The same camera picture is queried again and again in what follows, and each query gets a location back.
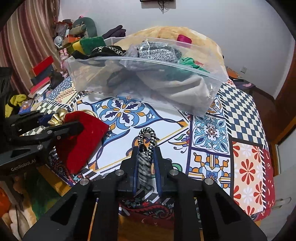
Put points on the white drawstring pouch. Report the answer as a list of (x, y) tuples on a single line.
[(190, 94)]

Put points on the brown wooden door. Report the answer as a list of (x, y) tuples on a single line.
[(284, 106)]

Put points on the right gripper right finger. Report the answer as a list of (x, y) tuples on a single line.
[(202, 210)]

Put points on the clear plastic storage box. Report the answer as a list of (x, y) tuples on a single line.
[(163, 72)]

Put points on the red box stack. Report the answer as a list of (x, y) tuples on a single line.
[(40, 75)]

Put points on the grey knit item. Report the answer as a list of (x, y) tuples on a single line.
[(156, 51)]

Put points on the yellow green sponge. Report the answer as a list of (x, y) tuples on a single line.
[(87, 45)]

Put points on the red velvet pouch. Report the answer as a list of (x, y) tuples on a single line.
[(76, 150)]

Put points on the dark purple clothing pile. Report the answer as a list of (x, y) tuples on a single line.
[(117, 32)]

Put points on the green knit cloth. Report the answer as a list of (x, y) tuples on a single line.
[(188, 61)]

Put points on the beige fleece blanket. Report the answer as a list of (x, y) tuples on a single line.
[(172, 33)]

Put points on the grey plush toy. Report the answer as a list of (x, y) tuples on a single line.
[(83, 27)]

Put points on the grey backpack on floor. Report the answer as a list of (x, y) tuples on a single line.
[(239, 82)]

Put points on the patchwork patterned tablecloth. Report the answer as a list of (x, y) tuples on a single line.
[(227, 145)]

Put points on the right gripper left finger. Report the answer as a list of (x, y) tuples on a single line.
[(89, 210)]

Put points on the wall power socket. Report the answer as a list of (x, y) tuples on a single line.
[(243, 70)]

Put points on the striped red gold curtain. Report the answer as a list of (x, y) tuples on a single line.
[(27, 38)]

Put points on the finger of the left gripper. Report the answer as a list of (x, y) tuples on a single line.
[(25, 122), (50, 135)]

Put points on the checkered pouch with gold tie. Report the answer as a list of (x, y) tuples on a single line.
[(46, 107)]

